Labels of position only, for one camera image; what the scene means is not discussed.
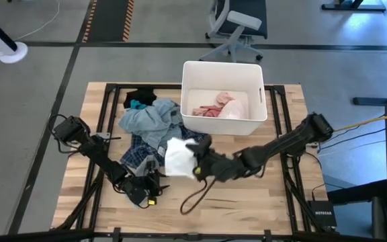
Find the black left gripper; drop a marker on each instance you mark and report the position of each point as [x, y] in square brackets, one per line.
[139, 190]

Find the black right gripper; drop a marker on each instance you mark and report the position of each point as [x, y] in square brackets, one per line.
[217, 164]

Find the white paper label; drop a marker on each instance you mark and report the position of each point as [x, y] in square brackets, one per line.
[161, 151]

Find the dark pink garment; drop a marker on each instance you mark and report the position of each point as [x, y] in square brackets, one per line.
[207, 111]

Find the light blue fleece garment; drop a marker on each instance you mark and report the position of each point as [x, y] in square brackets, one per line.
[143, 121]

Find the light pink garment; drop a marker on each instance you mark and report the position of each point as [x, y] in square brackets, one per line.
[223, 97]

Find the teal garment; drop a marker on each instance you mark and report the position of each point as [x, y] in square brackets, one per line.
[137, 106]

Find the black garment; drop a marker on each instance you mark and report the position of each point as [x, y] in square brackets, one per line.
[143, 95]

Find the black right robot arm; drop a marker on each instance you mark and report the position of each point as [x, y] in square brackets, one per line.
[281, 144]

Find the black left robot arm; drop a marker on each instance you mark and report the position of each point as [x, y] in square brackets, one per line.
[96, 154]

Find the white plastic mesh basket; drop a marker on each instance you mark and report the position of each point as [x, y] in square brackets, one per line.
[220, 127]

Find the white and black office chair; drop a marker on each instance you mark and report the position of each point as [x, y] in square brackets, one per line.
[237, 23]

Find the black mat with hazard stripes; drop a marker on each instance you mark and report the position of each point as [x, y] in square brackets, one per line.
[109, 20]

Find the black floor bar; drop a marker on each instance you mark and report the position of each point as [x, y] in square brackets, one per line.
[371, 101]

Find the white pole stand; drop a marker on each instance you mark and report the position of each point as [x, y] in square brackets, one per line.
[12, 52]

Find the black desk foot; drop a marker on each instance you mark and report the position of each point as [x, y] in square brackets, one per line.
[351, 6]

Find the black metal table frame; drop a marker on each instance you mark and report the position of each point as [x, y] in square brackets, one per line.
[146, 86]

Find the black Netgear network switch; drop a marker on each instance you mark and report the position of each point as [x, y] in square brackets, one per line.
[322, 213]

